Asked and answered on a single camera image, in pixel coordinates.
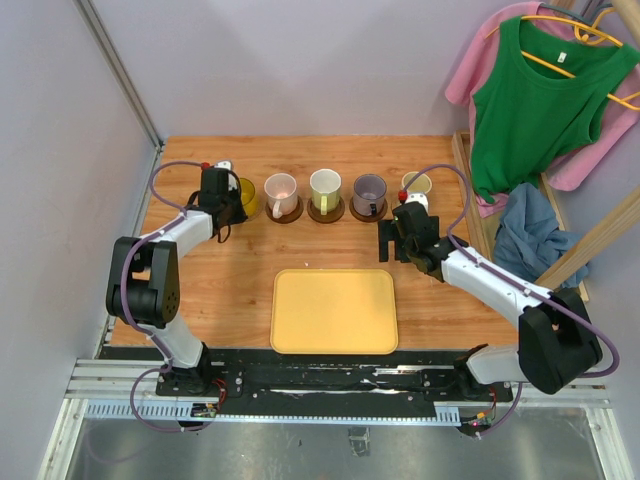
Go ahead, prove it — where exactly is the pink t-shirt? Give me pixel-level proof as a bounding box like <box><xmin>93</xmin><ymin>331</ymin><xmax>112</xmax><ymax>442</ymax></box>
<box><xmin>445</xmin><ymin>1</ymin><xmax>639</xmax><ymax>218</ymax></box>

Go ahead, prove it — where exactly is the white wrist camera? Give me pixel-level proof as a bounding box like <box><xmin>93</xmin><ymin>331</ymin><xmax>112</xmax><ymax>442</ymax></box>
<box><xmin>214</xmin><ymin>159</ymin><xmax>233</xmax><ymax>171</ymax></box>
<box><xmin>406</xmin><ymin>192</ymin><xmax>429</xmax><ymax>212</ymax></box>

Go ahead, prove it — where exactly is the brown coaster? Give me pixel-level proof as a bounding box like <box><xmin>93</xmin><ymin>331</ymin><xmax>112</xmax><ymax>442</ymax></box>
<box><xmin>307</xmin><ymin>198</ymin><xmax>345</xmax><ymax>224</ymax></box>
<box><xmin>265</xmin><ymin>196</ymin><xmax>304</xmax><ymax>224</ymax></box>
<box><xmin>349</xmin><ymin>199</ymin><xmax>388</xmax><ymax>223</ymax></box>

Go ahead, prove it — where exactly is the blue crumpled cloth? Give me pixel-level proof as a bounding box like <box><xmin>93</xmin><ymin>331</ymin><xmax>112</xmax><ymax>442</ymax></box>
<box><xmin>493</xmin><ymin>183</ymin><xmax>581</xmax><ymax>283</ymax></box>

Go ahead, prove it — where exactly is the white cup green handle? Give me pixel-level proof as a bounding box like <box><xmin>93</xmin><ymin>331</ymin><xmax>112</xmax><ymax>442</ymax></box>
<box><xmin>310</xmin><ymin>168</ymin><xmax>342</xmax><ymax>216</ymax></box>

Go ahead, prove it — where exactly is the pink translucent cup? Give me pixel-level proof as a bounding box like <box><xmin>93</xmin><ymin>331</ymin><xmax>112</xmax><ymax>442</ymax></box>
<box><xmin>264</xmin><ymin>173</ymin><xmax>298</xmax><ymax>219</ymax></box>

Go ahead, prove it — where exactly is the yellow cup black handle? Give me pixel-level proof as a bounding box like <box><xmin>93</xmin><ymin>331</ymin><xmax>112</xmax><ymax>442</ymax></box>
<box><xmin>239</xmin><ymin>178</ymin><xmax>260</xmax><ymax>218</ymax></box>

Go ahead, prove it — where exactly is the cream cup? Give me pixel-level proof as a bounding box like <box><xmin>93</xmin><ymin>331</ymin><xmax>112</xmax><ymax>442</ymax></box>
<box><xmin>401</xmin><ymin>171</ymin><xmax>433</xmax><ymax>196</ymax></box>

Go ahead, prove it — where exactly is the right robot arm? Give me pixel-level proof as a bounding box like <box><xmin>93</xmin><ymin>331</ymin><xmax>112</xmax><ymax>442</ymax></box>
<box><xmin>378</xmin><ymin>202</ymin><xmax>603</xmax><ymax>400</ymax></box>

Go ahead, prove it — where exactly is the green tank top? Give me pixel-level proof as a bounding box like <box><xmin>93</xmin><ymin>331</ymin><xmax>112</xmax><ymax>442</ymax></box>
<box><xmin>471</xmin><ymin>16</ymin><xmax>639</xmax><ymax>203</ymax></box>

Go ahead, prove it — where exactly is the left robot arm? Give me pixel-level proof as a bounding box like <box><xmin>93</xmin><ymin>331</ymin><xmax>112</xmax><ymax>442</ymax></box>
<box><xmin>106</xmin><ymin>160</ymin><xmax>248</xmax><ymax>396</ymax></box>

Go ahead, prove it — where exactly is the brown coaster top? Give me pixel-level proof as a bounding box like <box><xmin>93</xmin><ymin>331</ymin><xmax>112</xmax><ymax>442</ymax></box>
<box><xmin>349</xmin><ymin>199</ymin><xmax>388</xmax><ymax>223</ymax></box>

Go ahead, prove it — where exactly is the aluminium corner post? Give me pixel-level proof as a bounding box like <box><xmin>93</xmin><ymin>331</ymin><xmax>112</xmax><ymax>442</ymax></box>
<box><xmin>73</xmin><ymin>0</ymin><xmax>165</xmax><ymax>152</ymax></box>

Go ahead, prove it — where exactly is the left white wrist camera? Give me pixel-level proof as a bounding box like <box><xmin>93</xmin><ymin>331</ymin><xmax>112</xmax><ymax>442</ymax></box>
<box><xmin>214</xmin><ymin>159</ymin><xmax>233</xmax><ymax>171</ymax></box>

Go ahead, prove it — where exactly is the yellow plastic tray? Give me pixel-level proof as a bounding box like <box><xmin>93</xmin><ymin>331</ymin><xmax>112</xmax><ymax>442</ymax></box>
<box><xmin>270</xmin><ymin>269</ymin><xmax>399</xmax><ymax>355</ymax></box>

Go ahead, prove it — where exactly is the wooden clothes rack frame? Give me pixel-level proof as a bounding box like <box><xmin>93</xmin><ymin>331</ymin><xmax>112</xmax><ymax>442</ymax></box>
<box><xmin>466</xmin><ymin>2</ymin><xmax>639</xmax><ymax>288</ymax></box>

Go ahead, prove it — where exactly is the purple cup black handle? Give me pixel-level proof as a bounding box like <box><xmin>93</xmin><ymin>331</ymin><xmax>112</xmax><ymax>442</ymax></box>
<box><xmin>352</xmin><ymin>174</ymin><xmax>387</xmax><ymax>217</ymax></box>

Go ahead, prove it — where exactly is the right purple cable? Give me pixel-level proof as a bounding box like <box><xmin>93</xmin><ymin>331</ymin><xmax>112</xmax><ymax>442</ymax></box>
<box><xmin>398</xmin><ymin>163</ymin><xmax>621</xmax><ymax>439</ymax></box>

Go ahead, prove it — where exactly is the brown coaster bottom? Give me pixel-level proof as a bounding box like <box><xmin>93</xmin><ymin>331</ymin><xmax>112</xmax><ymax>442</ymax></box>
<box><xmin>307</xmin><ymin>198</ymin><xmax>345</xmax><ymax>224</ymax></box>

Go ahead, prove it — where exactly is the woven rattan coaster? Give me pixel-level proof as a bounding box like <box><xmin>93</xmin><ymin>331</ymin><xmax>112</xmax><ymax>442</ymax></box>
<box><xmin>247</xmin><ymin>205</ymin><xmax>264</xmax><ymax>222</ymax></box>

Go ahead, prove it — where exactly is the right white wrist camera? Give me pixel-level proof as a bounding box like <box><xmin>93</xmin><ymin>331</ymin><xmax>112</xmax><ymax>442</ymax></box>
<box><xmin>406</xmin><ymin>192</ymin><xmax>429</xmax><ymax>212</ymax></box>

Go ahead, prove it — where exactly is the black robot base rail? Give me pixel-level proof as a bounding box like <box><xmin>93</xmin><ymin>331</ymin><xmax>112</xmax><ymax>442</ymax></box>
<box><xmin>99</xmin><ymin>347</ymin><xmax>519</xmax><ymax>426</ymax></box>

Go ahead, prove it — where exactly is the yellow clothes hanger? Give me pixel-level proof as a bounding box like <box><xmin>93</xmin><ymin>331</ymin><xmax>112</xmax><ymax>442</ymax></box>
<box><xmin>487</xmin><ymin>4</ymin><xmax>640</xmax><ymax>112</ymax></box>

